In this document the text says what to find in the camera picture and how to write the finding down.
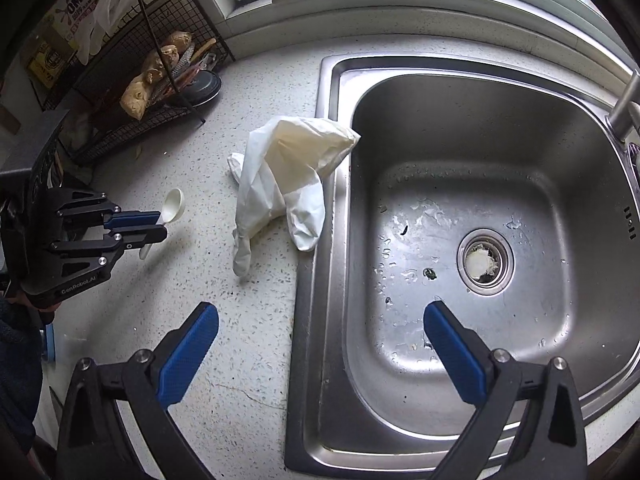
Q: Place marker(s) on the red sauce packet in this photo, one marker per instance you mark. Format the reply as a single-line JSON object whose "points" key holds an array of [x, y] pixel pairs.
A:
{"points": [[197, 66]]}

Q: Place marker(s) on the sink drain strainer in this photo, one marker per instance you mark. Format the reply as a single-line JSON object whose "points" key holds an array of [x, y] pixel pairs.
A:
{"points": [[485, 262]]}

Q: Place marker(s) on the silver striped packet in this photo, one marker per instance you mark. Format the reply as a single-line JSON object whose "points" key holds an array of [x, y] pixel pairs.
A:
{"points": [[172, 77]]}

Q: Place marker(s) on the ginger root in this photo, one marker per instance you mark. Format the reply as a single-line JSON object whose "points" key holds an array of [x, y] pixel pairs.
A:
{"points": [[142, 90]]}

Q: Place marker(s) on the white plastic spoon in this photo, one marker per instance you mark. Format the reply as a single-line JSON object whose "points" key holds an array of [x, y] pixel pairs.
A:
{"points": [[172, 205]]}

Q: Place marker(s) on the cream rubber glove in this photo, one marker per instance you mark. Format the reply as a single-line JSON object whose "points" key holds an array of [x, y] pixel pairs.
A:
{"points": [[320, 145]]}

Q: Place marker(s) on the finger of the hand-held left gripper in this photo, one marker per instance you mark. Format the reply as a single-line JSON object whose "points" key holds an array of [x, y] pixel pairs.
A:
{"points": [[145, 235], [132, 219]]}

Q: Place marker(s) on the stainless steel sink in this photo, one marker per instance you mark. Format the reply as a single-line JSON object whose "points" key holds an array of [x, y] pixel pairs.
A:
{"points": [[450, 160]]}

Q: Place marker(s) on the metal faucet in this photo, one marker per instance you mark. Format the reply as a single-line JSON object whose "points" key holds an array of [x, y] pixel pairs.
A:
{"points": [[625, 110]]}

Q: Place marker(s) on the yellow seasoning box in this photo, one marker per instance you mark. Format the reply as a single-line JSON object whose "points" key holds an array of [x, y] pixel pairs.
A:
{"points": [[47, 65]]}

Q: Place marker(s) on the yellow white packet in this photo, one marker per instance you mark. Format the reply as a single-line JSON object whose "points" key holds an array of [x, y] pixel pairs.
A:
{"points": [[75, 10]]}

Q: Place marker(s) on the black round lid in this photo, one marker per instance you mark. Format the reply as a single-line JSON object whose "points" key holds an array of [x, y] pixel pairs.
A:
{"points": [[205, 87]]}

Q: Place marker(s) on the person's left hand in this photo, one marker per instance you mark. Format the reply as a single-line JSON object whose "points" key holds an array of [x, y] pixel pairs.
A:
{"points": [[42, 314]]}

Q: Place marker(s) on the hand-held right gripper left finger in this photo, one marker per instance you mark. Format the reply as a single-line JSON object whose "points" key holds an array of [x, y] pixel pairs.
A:
{"points": [[190, 355]]}

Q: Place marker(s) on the white window frame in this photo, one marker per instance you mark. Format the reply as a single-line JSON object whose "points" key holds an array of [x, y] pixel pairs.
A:
{"points": [[325, 15]]}

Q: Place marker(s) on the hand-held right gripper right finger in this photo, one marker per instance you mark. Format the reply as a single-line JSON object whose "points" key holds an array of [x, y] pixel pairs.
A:
{"points": [[457, 355]]}

